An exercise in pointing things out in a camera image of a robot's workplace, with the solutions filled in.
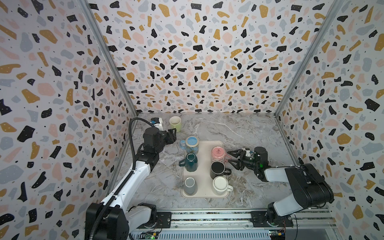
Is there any pink mug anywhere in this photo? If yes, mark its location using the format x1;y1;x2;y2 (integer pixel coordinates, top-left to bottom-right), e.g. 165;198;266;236
211;146;227;163

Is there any light green mug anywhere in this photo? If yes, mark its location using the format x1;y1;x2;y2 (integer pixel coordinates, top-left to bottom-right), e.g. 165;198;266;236
169;116;182;133

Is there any light blue mug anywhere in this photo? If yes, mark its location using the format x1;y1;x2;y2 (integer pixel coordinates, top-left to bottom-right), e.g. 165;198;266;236
180;136;200;155

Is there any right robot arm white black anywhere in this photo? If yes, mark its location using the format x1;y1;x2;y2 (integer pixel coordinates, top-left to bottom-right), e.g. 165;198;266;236
228;147;334;227

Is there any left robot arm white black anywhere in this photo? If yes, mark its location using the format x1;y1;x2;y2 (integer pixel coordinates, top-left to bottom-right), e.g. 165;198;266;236
85;127;177;240

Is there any black mug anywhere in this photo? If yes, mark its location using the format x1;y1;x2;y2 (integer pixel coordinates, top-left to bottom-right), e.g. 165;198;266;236
210;161;232;180

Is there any white mug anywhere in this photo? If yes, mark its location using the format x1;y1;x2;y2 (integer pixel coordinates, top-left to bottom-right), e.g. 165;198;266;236
212;176;234;196

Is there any dark green mug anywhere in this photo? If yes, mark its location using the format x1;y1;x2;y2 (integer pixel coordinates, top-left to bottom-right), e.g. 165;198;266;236
179;153;198;172

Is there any grey mug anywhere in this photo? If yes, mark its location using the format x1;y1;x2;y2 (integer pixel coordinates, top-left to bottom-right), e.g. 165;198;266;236
183;177;198;196

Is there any beige serving tray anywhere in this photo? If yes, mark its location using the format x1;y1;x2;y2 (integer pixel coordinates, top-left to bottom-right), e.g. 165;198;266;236
181;140;230;199

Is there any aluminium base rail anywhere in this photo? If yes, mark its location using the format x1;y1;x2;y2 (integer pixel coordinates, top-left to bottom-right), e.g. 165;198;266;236
83;208;338;240

